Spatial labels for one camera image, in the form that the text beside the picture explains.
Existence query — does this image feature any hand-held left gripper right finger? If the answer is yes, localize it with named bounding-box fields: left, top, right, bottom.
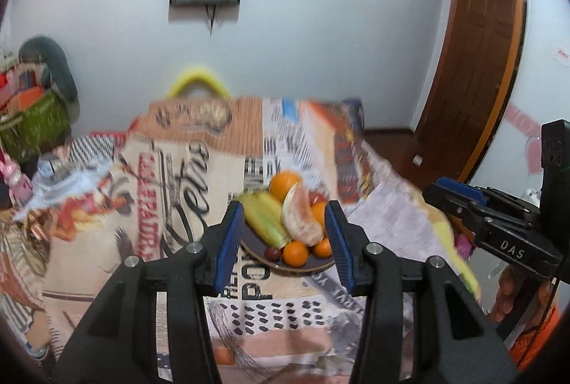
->
left=324, top=201, right=519, bottom=384

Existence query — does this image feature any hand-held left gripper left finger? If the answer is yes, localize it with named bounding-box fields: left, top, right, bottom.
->
left=51, top=201, right=245, bottom=384

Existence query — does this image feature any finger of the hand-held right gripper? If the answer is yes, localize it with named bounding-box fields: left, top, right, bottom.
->
left=422, top=183, right=504, bottom=249
left=435, top=176, right=542, bottom=216

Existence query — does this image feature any small tangerine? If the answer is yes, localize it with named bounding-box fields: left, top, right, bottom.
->
left=311, top=236, right=334, bottom=259
left=282, top=240, right=310, bottom=268

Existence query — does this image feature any purple plate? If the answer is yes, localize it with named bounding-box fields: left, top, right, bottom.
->
left=240, top=188, right=337, bottom=275

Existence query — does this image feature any large orange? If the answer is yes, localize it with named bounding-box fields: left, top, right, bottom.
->
left=311, top=202, right=330, bottom=229

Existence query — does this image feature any green yellow corn cob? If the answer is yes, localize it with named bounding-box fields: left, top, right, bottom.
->
left=237, top=192, right=279, bottom=244

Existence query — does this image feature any yellow banana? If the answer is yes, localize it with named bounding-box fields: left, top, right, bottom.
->
left=257, top=192, right=293, bottom=248

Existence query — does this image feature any peeled orange segment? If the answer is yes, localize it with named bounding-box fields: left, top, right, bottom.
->
left=281, top=183, right=325, bottom=247

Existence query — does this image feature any person's right hand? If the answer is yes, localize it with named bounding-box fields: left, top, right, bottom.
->
left=489, top=266, right=519, bottom=322

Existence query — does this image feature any magenta object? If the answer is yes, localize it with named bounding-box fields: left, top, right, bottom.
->
left=455, top=233, right=473, bottom=258

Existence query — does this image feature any printed tablecloth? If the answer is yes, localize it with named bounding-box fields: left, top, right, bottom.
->
left=0, top=97, right=484, bottom=384

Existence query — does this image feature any medium orange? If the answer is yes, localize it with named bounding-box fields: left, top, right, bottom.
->
left=268, top=171, right=304, bottom=204

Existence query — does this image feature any wooden door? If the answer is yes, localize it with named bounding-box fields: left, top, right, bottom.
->
left=407, top=0, right=526, bottom=184

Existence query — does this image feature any yellow chair back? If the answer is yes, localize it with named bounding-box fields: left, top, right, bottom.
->
left=167, top=63, right=230, bottom=99

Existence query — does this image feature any pink toy figure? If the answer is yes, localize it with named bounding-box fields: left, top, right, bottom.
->
left=0, top=157, right=34, bottom=207

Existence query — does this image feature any orange red box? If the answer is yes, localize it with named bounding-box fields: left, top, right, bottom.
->
left=0, top=68, right=45, bottom=109

